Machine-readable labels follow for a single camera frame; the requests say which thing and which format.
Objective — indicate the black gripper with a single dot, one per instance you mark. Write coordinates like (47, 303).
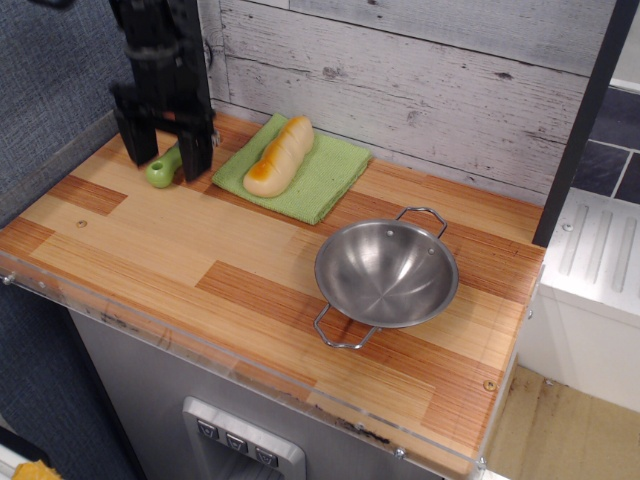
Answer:
(164, 46)

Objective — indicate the green handled grey spatula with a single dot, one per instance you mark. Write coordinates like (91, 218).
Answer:
(160, 172)

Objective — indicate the green cloth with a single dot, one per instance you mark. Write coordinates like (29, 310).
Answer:
(326, 174)

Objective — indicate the toy bread loaf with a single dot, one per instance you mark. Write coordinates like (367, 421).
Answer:
(281, 159)

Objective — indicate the grey cabinet with dispenser panel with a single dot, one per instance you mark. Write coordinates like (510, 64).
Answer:
(210, 415)

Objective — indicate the clear acrylic edge guard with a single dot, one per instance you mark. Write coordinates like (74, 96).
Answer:
(150, 325)

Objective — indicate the yellow object at corner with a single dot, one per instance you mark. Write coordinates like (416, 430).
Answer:
(35, 471)

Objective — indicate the white toy sink unit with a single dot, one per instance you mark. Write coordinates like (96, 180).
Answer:
(582, 328)

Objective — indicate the steel two-handled wok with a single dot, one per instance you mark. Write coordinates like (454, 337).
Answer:
(387, 273)

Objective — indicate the black vertical post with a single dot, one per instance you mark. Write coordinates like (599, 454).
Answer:
(609, 53)

